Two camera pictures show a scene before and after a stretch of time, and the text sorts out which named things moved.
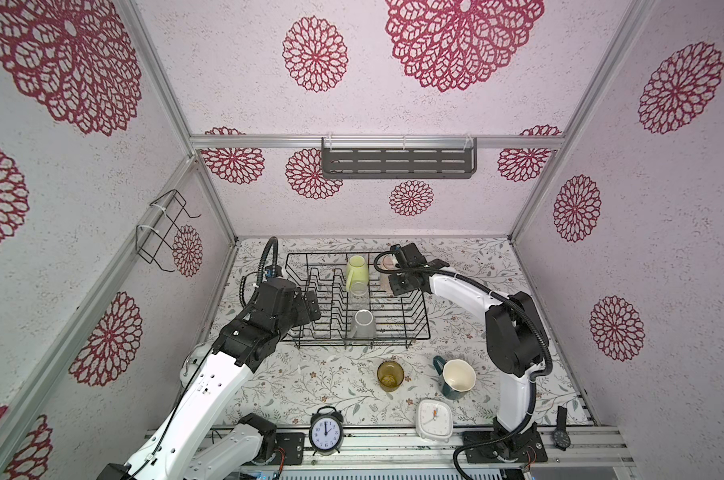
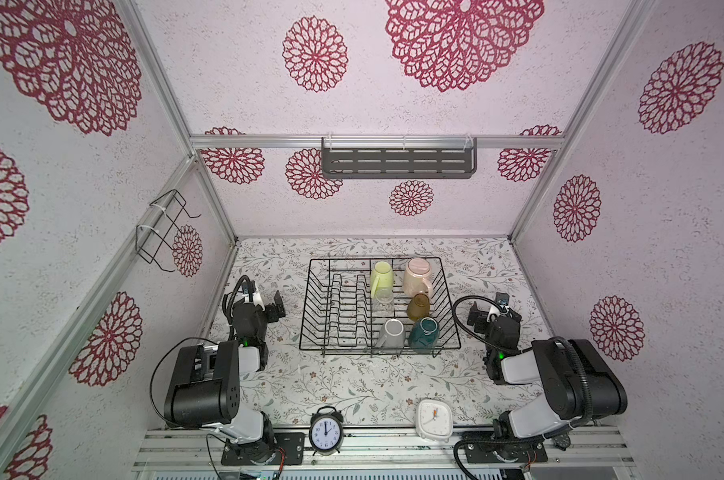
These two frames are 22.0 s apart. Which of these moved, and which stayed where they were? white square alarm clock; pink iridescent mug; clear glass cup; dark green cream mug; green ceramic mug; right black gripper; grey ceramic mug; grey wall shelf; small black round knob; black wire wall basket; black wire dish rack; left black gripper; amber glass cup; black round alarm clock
Moved: grey ceramic mug; black wire dish rack; dark green cream mug; left black gripper; right black gripper; pink iridescent mug; amber glass cup; green ceramic mug; clear glass cup
Stayed: small black round knob; black round alarm clock; white square alarm clock; black wire wall basket; grey wall shelf
